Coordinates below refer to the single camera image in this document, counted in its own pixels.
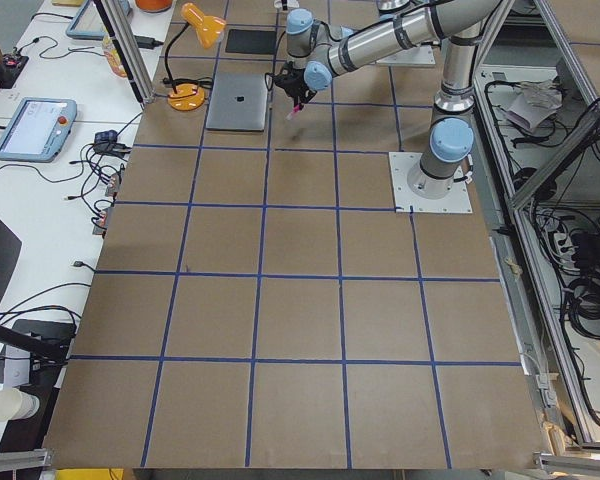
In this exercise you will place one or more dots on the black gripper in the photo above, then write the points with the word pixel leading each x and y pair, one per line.
pixel 296 90

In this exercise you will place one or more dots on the pink highlighter pen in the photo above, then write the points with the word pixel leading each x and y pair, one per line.
pixel 295 110

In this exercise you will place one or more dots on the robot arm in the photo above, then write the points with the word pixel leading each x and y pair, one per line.
pixel 317 53

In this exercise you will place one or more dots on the black mousepad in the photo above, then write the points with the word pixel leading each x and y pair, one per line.
pixel 254 42

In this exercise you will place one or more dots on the grey closed laptop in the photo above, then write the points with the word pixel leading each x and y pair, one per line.
pixel 238 103

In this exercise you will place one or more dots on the orange desk lamp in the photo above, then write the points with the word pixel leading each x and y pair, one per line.
pixel 187 68

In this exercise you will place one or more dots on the black power adapter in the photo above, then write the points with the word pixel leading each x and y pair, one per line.
pixel 145 42

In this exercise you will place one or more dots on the orange round tin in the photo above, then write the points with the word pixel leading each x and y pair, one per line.
pixel 153 6

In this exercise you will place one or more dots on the orange drink bottle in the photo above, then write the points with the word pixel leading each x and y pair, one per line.
pixel 113 58

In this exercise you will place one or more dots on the blue teach pendant tablet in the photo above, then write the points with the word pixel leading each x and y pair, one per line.
pixel 38 130

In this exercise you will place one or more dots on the white paper cup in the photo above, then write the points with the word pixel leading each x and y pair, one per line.
pixel 17 405

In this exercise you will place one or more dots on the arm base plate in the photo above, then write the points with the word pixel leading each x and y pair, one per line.
pixel 415 192
pixel 418 57

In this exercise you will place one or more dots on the aluminium frame post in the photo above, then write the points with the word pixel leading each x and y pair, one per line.
pixel 119 30

